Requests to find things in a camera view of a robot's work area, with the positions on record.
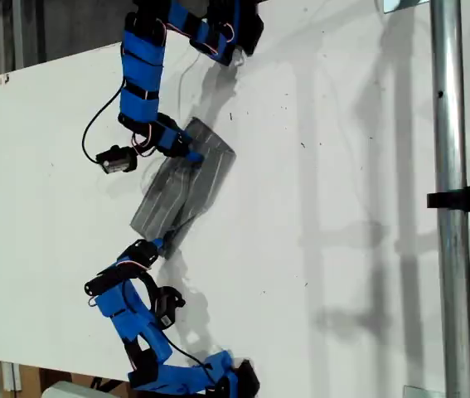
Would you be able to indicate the steel post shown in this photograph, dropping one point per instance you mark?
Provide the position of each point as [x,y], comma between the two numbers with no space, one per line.
[450,124]

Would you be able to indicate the camera black stalk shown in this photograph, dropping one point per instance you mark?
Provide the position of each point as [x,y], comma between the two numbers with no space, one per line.
[151,290]

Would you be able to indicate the white table leg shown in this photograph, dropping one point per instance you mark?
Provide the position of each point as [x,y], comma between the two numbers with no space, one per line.
[11,375]

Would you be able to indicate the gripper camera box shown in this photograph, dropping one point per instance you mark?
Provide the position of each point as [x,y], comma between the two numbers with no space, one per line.
[116,161]
[166,309]

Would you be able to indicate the white plastic box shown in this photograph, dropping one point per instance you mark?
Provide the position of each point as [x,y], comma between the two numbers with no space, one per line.
[69,391]

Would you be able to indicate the grey white-striped towel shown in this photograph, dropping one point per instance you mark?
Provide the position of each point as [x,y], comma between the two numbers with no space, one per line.
[201,182]

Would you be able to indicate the brown cardboard box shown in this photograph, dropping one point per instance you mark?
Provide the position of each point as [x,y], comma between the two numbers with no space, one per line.
[29,381]

